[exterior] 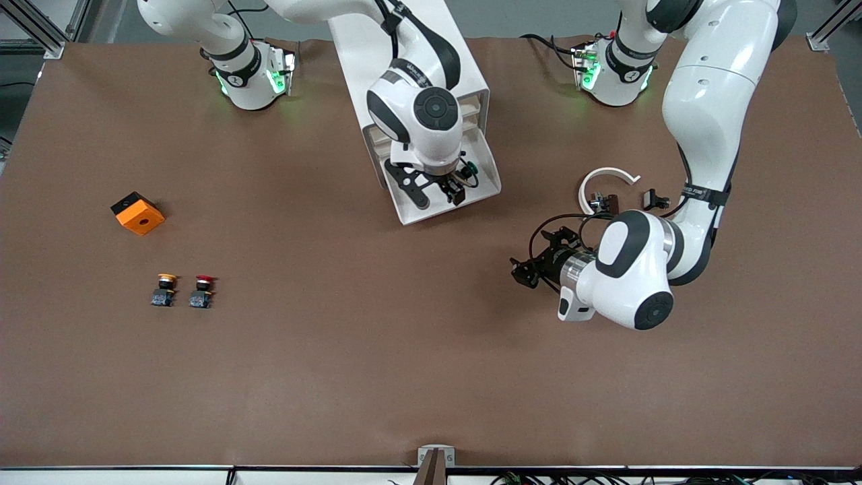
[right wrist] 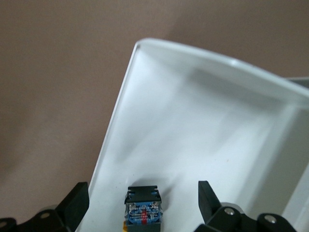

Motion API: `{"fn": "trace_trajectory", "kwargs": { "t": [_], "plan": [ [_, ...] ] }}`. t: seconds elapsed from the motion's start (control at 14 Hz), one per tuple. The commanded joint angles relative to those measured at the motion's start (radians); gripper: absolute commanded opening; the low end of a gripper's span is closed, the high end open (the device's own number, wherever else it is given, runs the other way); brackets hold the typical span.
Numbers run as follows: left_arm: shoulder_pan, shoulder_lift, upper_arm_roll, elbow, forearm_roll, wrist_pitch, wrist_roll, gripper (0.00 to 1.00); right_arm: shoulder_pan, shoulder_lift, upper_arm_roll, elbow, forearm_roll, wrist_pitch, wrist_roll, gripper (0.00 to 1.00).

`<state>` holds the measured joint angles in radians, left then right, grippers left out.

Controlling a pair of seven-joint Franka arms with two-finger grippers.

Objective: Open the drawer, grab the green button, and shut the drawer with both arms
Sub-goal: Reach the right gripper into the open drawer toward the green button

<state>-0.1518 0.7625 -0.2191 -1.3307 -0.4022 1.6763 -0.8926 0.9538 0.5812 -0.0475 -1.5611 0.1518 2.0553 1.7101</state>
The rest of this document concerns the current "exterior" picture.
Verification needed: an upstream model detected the brown mount post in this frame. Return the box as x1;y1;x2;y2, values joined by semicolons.
412;449;449;485

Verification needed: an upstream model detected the black arm base cable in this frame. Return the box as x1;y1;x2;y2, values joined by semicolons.
226;0;270;48
519;32;581;71

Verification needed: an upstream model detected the white curved bracket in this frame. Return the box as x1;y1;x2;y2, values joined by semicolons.
578;166;642;223

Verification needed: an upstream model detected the orange and black box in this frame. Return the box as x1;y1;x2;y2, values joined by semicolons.
110;191;166;236

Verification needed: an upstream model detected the grey metal mounting bracket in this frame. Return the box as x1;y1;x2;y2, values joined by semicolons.
417;445;456;468

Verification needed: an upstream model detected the yellow push button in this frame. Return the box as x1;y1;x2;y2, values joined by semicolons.
150;273;179;308

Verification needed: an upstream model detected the red push button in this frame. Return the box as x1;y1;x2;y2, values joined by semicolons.
189;274;218;309

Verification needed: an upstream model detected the cable bundle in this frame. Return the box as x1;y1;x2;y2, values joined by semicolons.
490;472;862;485

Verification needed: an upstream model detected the white drawer cabinet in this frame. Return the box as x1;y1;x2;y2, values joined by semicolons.
325;0;490;189

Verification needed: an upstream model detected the aluminium frame profile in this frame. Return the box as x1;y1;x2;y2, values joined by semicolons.
806;0;862;53
0;0;93;60

